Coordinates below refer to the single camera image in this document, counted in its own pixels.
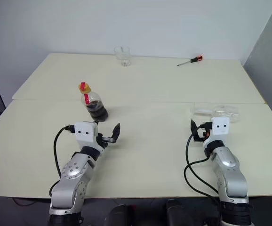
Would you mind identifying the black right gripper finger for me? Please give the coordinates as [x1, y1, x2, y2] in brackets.
[190, 119, 197, 137]

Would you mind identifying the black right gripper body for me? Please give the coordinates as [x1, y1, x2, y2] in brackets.
[193, 121, 213, 143]

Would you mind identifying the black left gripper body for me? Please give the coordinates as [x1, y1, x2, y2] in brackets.
[96, 133, 115, 149]

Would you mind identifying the cola bottle with yellow cap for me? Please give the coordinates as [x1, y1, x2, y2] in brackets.
[77, 82, 109, 123]

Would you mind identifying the clear plastic cup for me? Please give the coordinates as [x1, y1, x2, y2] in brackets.
[113, 45, 130, 67]

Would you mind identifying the dark rounded shape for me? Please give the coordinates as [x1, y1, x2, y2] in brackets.
[106, 203, 135, 226]
[165, 198, 186, 226]

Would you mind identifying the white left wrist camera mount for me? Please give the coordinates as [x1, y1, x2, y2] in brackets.
[75, 121, 104, 150]

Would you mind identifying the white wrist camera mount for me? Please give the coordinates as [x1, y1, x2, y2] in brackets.
[75, 121, 104, 150]
[203, 116, 230, 146]

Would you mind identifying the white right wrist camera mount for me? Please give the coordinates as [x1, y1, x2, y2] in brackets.
[203, 116, 230, 146]

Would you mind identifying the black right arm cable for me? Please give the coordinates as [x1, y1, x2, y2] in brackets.
[183, 124, 222, 203]

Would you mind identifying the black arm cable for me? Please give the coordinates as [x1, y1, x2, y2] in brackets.
[183, 124, 222, 203]
[49, 125, 77, 196]

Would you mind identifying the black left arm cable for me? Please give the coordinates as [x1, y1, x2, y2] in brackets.
[49, 125, 77, 196]

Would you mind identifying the red black handled screwdriver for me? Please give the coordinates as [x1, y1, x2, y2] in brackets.
[176, 55, 203, 67]

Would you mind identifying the thin red cable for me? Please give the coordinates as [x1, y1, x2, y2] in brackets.
[12, 197, 34, 208]

